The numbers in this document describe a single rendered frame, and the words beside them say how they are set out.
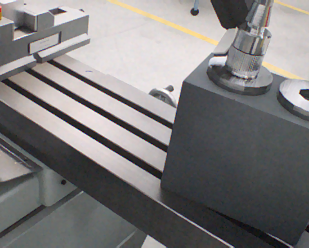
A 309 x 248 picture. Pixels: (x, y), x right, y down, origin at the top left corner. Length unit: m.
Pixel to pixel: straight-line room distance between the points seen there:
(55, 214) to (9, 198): 0.16
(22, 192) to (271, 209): 0.44
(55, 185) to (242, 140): 0.40
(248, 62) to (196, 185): 0.19
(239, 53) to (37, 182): 0.46
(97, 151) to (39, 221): 0.25
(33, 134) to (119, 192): 0.20
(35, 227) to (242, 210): 0.44
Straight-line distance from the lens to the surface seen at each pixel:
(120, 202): 0.70
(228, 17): 0.63
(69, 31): 1.01
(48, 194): 0.84
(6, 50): 0.89
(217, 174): 0.61
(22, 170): 0.77
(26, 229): 0.89
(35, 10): 0.94
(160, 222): 0.67
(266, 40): 0.56
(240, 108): 0.55
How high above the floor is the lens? 1.39
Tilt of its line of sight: 34 degrees down
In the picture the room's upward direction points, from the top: 11 degrees clockwise
